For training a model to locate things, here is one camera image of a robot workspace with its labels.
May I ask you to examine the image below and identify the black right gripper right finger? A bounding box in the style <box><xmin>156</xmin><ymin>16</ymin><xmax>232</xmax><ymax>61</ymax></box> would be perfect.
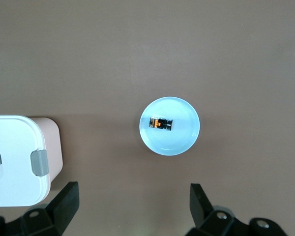
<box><xmin>186</xmin><ymin>183</ymin><xmax>290</xmax><ymax>236</ymax></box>

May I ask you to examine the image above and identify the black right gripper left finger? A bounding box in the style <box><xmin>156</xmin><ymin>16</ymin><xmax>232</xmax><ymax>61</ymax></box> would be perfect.
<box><xmin>0</xmin><ymin>181</ymin><xmax>80</xmax><ymax>236</ymax></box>

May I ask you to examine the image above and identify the orange and black switch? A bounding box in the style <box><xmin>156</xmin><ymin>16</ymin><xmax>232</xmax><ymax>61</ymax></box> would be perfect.
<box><xmin>148</xmin><ymin>116</ymin><xmax>174</xmax><ymax>132</ymax></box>

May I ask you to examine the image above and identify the white lidded lunch box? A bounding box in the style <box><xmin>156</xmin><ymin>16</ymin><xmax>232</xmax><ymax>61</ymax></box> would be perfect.
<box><xmin>0</xmin><ymin>115</ymin><xmax>64</xmax><ymax>208</ymax></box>

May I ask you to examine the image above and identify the light blue round plate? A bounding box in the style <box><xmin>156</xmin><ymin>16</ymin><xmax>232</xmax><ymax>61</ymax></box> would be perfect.
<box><xmin>139</xmin><ymin>96</ymin><xmax>201</xmax><ymax>156</ymax></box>

